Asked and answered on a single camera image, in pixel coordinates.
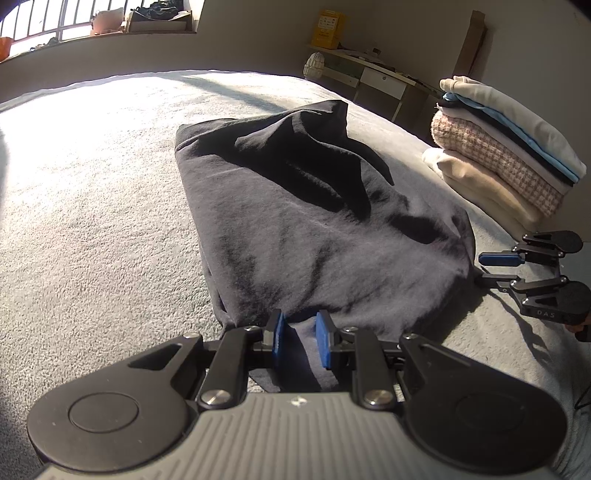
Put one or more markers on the white desk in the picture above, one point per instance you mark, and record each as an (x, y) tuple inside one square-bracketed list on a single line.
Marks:
[(383, 81)]

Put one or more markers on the dark pants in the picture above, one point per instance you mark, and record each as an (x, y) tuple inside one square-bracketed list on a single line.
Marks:
[(300, 221)]

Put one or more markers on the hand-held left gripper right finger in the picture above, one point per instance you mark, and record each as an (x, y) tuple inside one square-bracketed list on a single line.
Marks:
[(323, 344)]

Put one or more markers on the person's right hand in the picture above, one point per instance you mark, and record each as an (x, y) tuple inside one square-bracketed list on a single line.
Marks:
[(579, 332)]

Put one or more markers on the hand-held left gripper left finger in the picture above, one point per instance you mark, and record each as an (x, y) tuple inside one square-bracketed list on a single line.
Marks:
[(278, 344)]

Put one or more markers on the stack of folded clothes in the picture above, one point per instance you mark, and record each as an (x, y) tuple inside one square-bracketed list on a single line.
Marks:
[(498, 157)]

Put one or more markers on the cardboard plank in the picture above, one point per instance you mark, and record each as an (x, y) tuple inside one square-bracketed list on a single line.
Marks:
[(471, 50)]

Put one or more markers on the orange object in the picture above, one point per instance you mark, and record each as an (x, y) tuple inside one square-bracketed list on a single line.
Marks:
[(4, 48)]

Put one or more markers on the cardboard box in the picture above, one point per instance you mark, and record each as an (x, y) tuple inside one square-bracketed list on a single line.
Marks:
[(157, 25)]

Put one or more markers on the grey bed blanket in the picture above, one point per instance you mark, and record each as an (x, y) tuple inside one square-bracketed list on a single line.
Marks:
[(92, 230)]

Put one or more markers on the white ribbed object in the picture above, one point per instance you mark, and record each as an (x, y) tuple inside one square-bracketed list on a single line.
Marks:
[(314, 65)]

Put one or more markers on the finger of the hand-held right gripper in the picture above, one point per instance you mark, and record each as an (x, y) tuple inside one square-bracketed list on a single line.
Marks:
[(501, 258), (517, 285)]

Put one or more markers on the yellow box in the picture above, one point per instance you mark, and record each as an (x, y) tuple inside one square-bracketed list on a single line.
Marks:
[(328, 30)]

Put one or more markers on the salmon bag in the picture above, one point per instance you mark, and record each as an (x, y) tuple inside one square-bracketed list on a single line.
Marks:
[(107, 23)]

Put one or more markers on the barred window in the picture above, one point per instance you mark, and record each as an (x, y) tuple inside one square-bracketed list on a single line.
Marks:
[(69, 21)]

